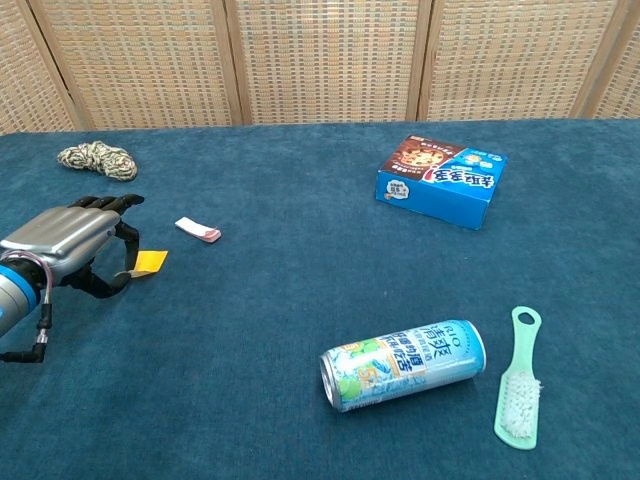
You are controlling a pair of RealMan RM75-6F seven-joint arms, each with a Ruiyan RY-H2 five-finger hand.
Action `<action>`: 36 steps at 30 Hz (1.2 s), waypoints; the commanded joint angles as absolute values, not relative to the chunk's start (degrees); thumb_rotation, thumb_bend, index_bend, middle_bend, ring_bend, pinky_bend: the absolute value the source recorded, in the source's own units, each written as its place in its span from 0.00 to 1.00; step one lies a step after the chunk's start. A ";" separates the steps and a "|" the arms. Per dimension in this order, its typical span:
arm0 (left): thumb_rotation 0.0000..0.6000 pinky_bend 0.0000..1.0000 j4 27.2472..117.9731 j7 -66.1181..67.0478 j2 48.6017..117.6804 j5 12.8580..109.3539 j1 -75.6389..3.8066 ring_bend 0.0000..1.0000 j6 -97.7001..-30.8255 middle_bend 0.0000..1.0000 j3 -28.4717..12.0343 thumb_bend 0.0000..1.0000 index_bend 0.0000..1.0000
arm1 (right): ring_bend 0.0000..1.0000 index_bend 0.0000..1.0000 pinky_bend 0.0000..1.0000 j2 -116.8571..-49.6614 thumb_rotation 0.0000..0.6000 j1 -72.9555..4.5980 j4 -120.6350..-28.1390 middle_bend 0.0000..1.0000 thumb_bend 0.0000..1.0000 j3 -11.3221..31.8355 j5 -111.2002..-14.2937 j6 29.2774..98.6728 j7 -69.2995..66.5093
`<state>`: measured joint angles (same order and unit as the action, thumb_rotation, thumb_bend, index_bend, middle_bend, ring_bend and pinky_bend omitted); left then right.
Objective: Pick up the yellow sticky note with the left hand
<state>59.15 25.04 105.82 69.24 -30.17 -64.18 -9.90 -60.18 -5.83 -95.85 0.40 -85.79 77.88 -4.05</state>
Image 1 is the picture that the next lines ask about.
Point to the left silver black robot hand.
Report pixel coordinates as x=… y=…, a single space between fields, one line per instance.
x=65 y=235

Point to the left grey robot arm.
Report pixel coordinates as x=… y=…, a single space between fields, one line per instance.
x=15 y=295

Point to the small white pink eraser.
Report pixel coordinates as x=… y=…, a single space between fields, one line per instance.
x=196 y=229

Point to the dark blue table cloth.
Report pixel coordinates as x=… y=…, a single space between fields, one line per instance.
x=280 y=300

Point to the woven bamboo folding screen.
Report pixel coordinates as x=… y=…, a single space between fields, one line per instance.
x=325 y=60

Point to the light blue drink can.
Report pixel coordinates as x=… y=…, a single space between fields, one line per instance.
x=400 y=365

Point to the blue cookie box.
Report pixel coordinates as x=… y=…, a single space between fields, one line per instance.
x=440 y=185

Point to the mint green plastic brush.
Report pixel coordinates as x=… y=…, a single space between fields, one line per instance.
x=520 y=400

